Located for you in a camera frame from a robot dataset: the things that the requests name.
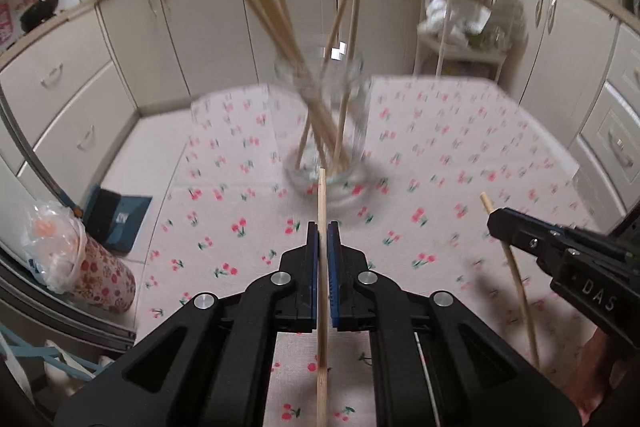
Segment long wooden chopstick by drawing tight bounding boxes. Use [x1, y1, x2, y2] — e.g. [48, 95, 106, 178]
[479, 192, 541, 370]
[316, 168, 331, 427]

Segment clear glass jar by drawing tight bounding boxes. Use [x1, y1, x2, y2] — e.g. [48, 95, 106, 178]
[270, 44, 373, 202]

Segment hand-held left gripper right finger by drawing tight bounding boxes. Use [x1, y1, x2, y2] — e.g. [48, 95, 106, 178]
[327, 222, 583, 427]

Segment person's right forearm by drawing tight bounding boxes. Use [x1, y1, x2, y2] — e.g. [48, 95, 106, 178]
[565, 327, 632, 414]

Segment clear bin liner bag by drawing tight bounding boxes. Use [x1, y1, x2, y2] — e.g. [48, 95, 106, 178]
[22, 202, 88, 293]

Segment bunch of chopsticks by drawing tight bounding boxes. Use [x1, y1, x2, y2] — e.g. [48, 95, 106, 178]
[236, 0, 365, 175]

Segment white trolley with groceries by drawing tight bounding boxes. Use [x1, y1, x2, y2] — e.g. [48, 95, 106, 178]
[414, 0, 512, 82]

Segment cream lower kitchen cabinets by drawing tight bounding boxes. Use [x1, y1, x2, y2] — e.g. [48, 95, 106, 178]
[0, 0, 640, 218]

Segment black cooking pot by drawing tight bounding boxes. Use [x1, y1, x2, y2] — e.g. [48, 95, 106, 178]
[20, 0, 60, 32]

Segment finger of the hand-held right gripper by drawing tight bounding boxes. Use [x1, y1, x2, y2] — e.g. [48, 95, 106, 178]
[487, 207, 581, 279]

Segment floral patterned bin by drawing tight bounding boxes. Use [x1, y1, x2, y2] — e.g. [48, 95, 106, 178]
[30, 232, 137, 315]

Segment cherry print tablecloth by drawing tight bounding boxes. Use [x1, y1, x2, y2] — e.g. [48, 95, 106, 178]
[135, 77, 583, 427]

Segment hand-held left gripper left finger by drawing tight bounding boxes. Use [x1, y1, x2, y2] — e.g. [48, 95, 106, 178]
[52, 222, 320, 427]

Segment red wall stickers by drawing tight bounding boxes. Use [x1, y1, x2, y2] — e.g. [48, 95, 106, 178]
[0, 0, 43, 52]

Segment blue white fabric straps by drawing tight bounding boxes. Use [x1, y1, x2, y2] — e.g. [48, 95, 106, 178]
[0, 322, 118, 403]

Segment teal dustpan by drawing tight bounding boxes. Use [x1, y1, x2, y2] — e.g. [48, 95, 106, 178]
[82, 184, 153, 256]

